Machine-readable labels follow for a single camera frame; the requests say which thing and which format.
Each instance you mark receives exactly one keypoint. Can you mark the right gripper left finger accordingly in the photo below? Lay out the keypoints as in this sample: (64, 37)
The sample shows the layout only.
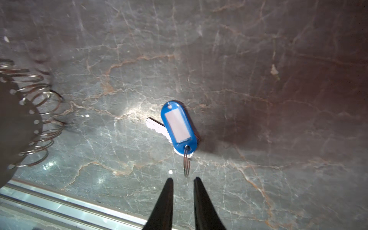
(161, 216)

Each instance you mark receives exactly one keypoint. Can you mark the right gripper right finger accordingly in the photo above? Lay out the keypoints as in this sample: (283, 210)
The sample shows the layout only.
(206, 217)

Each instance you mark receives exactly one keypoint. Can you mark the blue key tag with key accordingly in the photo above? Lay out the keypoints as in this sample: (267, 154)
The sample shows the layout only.
(178, 129)

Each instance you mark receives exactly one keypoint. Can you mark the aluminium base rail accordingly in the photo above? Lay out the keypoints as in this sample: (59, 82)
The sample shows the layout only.
(102, 214)

